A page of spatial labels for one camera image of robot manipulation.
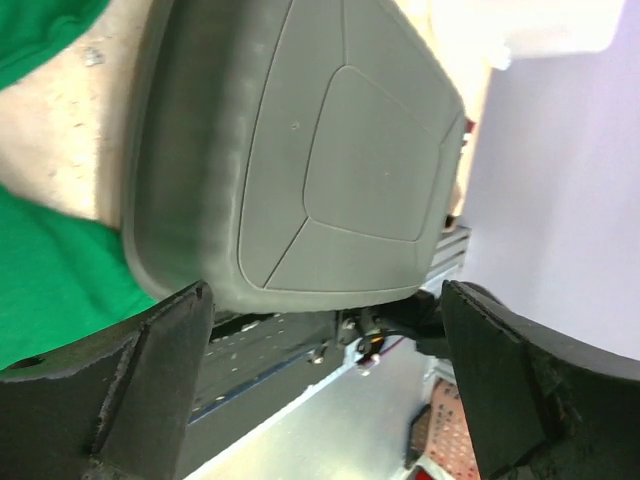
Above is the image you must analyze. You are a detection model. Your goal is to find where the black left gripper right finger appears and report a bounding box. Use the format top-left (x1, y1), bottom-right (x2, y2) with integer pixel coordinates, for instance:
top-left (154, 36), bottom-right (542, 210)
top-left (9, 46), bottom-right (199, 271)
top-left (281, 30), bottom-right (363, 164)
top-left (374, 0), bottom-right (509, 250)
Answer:
top-left (441, 281), bottom-right (639, 479)

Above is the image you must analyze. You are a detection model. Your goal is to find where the grey plastic tub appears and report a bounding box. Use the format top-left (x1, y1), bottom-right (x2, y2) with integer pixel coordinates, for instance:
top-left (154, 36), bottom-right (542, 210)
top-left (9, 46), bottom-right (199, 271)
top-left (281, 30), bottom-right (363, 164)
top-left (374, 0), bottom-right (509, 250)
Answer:
top-left (121, 1), bottom-right (466, 313)

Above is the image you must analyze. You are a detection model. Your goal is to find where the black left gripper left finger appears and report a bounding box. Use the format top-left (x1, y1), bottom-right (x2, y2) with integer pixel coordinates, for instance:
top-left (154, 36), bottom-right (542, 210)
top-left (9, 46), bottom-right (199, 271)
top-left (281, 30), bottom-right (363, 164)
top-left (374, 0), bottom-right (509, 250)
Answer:
top-left (1, 282), bottom-right (214, 479)

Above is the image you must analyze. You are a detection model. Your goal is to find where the green cloth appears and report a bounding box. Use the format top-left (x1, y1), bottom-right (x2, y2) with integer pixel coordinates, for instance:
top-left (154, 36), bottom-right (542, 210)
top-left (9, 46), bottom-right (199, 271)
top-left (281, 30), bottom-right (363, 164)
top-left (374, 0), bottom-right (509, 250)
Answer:
top-left (1, 1), bottom-right (156, 368)

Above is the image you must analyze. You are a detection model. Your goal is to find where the aluminium front rail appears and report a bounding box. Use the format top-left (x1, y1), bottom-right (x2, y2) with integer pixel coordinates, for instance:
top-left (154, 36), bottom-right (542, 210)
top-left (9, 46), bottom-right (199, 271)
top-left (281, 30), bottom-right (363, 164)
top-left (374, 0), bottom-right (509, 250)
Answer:
top-left (425, 226), bottom-right (471, 283)

